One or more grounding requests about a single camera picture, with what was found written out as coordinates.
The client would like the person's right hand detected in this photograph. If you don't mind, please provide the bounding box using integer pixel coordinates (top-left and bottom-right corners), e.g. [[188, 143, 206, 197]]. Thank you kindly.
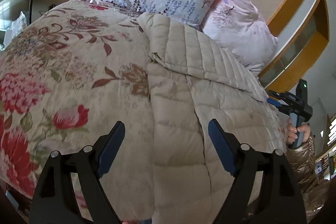
[[285, 118, 311, 144]]

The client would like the gold puffer right sleeve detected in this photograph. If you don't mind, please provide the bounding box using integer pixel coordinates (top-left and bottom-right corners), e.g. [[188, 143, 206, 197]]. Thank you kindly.
[[286, 134, 330, 223]]

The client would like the beige quilted down jacket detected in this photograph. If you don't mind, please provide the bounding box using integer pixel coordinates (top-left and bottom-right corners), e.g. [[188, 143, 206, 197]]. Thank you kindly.
[[138, 13, 285, 223]]

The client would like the floral bed quilt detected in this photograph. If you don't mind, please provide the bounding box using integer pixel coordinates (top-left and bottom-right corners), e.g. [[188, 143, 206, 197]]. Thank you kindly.
[[1, 0, 154, 221]]

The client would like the right pink floral pillow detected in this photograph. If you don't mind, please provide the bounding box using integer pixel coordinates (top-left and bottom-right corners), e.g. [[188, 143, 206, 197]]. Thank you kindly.
[[201, 0, 278, 76]]

